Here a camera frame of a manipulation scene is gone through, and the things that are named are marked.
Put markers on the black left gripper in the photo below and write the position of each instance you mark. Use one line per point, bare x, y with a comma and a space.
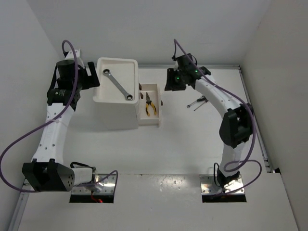
91, 81

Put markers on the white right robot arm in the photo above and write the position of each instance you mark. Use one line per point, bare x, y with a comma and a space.
236, 126

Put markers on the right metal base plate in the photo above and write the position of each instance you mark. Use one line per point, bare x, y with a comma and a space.
208, 187

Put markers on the white drawer organizer cabinet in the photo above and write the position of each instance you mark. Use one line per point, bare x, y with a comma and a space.
113, 109

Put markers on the red blue handled screwdriver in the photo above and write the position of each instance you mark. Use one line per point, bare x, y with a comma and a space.
203, 102

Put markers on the metal base plate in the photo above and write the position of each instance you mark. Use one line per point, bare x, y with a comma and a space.
105, 187
208, 187

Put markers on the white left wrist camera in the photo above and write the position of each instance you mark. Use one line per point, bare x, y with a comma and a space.
69, 58

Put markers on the large silver ratchet wrench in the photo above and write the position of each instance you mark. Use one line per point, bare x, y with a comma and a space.
107, 73

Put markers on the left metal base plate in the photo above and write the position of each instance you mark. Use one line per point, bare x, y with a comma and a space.
105, 187

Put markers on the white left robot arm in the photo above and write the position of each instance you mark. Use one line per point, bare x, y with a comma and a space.
46, 172

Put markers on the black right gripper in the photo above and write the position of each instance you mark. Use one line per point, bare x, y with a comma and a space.
171, 85

